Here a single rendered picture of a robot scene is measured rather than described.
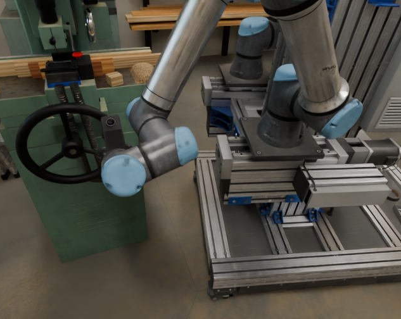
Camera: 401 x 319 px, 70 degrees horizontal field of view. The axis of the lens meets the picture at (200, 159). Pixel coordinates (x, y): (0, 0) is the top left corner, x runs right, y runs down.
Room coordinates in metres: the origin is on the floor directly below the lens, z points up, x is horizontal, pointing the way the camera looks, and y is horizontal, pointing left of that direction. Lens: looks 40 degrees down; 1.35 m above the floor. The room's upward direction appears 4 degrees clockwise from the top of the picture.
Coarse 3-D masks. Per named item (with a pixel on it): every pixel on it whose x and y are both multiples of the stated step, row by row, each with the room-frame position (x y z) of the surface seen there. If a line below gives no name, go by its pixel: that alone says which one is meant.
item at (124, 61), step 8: (120, 56) 1.07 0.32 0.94; (128, 56) 1.07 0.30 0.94; (136, 56) 1.08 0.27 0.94; (144, 56) 1.09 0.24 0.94; (152, 56) 1.10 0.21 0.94; (16, 64) 0.93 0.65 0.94; (24, 64) 0.94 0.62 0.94; (120, 64) 1.05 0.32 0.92; (128, 64) 1.06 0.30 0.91; (152, 64) 1.10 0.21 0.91; (16, 72) 0.91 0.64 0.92; (24, 72) 0.92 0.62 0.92
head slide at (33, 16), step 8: (24, 0) 1.03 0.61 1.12; (32, 0) 1.04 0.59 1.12; (56, 0) 1.07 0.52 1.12; (64, 0) 1.08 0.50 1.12; (32, 8) 1.04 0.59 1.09; (56, 8) 1.07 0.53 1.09; (64, 8) 1.08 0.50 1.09; (32, 16) 1.04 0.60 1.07; (64, 16) 1.07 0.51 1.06; (72, 16) 1.09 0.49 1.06; (32, 24) 1.03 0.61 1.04; (72, 24) 1.08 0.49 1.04; (72, 32) 1.08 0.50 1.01
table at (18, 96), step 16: (0, 80) 0.88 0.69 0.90; (16, 80) 0.89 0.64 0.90; (32, 80) 0.90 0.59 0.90; (96, 80) 0.93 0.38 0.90; (128, 80) 0.95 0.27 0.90; (0, 96) 0.78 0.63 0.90; (16, 96) 0.78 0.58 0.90; (32, 96) 0.79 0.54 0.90; (112, 96) 0.89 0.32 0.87; (128, 96) 0.91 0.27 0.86; (0, 112) 0.75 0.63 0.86; (16, 112) 0.77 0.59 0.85; (32, 112) 0.79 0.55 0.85
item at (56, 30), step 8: (40, 24) 0.95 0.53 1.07; (48, 24) 0.96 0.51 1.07; (56, 24) 0.96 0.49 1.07; (40, 32) 0.92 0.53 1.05; (48, 32) 0.93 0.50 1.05; (56, 32) 0.94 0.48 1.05; (64, 32) 0.96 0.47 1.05; (48, 40) 0.93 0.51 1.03; (56, 40) 0.94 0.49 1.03; (64, 40) 0.95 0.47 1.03; (48, 48) 0.93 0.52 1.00; (56, 48) 0.94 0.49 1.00
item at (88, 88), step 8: (88, 80) 0.80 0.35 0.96; (48, 88) 0.74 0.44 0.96; (80, 88) 0.76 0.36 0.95; (88, 88) 0.77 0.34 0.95; (96, 88) 0.78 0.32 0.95; (48, 96) 0.73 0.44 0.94; (56, 96) 0.74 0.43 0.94; (72, 96) 0.75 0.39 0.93; (88, 96) 0.77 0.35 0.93; (96, 96) 0.78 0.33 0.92; (88, 104) 0.77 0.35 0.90; (96, 104) 0.78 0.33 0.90
